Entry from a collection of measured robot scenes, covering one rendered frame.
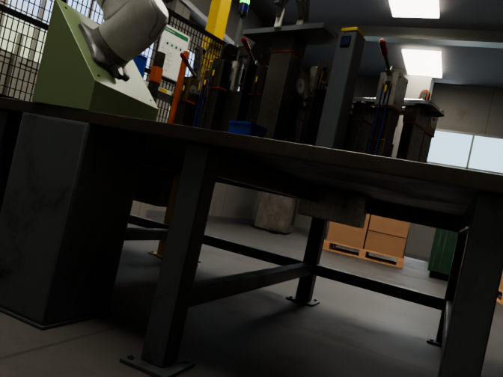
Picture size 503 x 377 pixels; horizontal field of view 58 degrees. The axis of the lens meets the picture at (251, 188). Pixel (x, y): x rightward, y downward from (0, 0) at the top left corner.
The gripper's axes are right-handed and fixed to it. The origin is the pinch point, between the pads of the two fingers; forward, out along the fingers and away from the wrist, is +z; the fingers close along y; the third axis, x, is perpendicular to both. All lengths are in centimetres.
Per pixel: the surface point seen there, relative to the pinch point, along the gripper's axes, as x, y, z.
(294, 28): -7.5, -4.1, 2.9
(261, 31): 7.4, -5.9, 3.4
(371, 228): 213, 443, 88
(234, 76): 34.0, 7.3, 16.0
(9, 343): 6, -71, 118
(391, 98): -37.5, 18.9, 20.5
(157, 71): 99, 6, 13
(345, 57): -28.0, 1.7, 11.9
